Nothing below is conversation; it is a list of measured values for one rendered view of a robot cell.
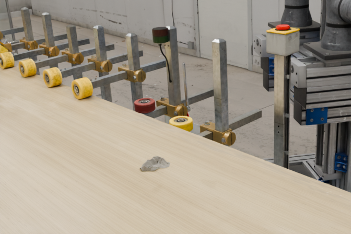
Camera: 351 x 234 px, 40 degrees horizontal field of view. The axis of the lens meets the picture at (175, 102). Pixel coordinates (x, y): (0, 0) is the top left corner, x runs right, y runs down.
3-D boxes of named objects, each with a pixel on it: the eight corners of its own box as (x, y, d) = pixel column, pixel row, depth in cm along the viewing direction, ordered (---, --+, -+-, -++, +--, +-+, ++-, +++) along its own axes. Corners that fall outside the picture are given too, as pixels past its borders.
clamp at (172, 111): (166, 108, 197) (165, 97, 196) (188, 116, 188) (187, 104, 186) (155, 112, 194) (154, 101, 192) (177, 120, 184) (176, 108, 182)
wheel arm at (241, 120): (255, 117, 192) (255, 107, 191) (262, 119, 190) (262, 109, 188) (175, 153, 166) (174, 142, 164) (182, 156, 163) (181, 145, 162)
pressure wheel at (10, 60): (16, 63, 244) (11, 68, 250) (10, 49, 244) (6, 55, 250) (4, 66, 240) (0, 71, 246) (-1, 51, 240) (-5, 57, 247)
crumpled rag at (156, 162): (163, 156, 138) (162, 149, 137) (173, 165, 132) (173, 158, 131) (135, 164, 134) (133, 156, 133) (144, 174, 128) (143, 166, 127)
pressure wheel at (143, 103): (148, 122, 191) (145, 95, 187) (161, 127, 185) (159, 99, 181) (132, 128, 186) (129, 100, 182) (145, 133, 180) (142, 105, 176)
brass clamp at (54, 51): (49, 51, 266) (47, 43, 264) (61, 55, 256) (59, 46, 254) (39, 54, 262) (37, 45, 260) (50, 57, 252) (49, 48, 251)
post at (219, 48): (223, 163, 178) (218, 37, 162) (230, 166, 176) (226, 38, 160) (216, 166, 176) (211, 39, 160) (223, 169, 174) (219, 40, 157)
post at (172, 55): (178, 140, 196) (170, 24, 179) (184, 142, 193) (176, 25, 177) (172, 143, 194) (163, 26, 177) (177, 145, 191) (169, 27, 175)
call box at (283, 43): (280, 50, 146) (280, 25, 144) (299, 54, 141) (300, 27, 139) (266, 55, 142) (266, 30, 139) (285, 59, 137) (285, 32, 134)
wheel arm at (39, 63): (111, 48, 259) (110, 42, 258) (115, 49, 257) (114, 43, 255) (25, 69, 229) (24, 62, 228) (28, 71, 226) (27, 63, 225)
